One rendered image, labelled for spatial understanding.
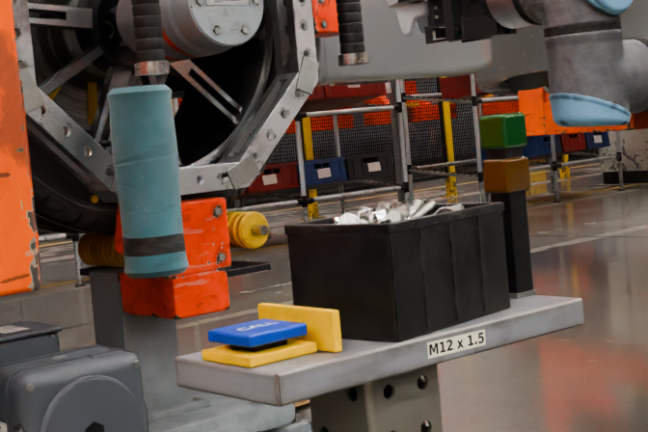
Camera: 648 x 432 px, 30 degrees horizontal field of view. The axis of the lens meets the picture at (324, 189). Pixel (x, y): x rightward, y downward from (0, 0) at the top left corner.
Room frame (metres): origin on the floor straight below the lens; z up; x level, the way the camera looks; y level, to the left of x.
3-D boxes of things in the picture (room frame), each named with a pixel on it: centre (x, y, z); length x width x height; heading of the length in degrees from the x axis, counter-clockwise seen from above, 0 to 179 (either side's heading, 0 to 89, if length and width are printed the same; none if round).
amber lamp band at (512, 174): (1.38, -0.21, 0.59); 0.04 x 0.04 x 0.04; 39
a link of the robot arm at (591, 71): (1.45, -0.33, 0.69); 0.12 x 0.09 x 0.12; 115
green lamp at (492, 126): (1.38, -0.21, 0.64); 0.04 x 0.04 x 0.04; 39
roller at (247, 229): (1.99, 0.19, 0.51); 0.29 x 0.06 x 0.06; 39
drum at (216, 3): (1.78, 0.18, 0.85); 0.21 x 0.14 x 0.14; 39
